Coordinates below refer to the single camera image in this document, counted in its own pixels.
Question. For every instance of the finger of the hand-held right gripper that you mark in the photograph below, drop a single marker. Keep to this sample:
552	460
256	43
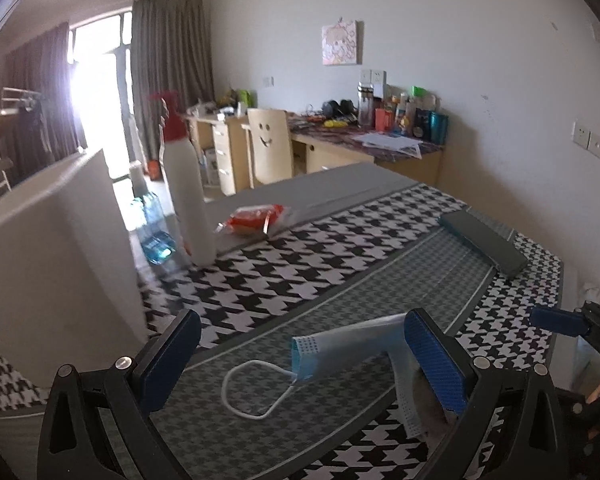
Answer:
560	321

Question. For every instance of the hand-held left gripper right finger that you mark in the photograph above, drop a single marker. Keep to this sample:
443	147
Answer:
435	360

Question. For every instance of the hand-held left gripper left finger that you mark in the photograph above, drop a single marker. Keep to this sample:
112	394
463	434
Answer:
172	355

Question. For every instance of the blue face mask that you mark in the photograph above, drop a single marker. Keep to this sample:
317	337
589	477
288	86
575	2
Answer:
340	345

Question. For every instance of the white foam box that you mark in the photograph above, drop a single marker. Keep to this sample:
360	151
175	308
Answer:
55	260

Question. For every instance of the dark grey case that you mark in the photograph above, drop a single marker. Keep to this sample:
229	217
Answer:
485	245

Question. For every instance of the large blue water bottle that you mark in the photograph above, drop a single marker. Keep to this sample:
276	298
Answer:
152	215

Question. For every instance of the houndstooth table cloth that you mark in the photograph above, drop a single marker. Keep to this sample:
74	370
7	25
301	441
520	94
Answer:
300	270

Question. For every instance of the red snack packet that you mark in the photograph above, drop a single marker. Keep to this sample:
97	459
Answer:
250	220

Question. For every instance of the white spray bottle red head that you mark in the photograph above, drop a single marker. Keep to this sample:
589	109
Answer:
190	200

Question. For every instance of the red container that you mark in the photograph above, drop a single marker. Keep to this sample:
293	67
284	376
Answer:
154	170

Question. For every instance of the grey mat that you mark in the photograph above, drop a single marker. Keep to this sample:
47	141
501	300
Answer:
320	195

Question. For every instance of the wooden chair with smiley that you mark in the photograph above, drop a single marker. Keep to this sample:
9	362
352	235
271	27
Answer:
270	160

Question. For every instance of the white paper sheets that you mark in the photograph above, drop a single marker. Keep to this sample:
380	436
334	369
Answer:
387	142

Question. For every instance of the teal cup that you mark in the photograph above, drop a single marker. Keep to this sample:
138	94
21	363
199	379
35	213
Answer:
438	127

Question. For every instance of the wooden desk with patterned cover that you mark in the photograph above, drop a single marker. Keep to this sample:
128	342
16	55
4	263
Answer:
330	152

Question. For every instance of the clear glass jar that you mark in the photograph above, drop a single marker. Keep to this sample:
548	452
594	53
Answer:
367	107

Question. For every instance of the green bag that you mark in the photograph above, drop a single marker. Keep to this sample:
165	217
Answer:
246	97

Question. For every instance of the dark hanging garment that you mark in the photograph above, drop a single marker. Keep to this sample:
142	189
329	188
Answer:
32	120

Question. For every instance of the glass balcony door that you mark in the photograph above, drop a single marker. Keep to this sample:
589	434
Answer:
100	85

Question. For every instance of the white power socket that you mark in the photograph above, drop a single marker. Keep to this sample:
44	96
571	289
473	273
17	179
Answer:
372	80

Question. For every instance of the brown curtain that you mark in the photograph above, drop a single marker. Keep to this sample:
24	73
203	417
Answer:
175	60
40	70

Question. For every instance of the metal bunk bed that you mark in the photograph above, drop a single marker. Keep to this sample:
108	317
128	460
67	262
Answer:
20	92

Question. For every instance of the pink wall picture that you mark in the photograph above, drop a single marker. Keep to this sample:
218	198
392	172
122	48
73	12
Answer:
339	42

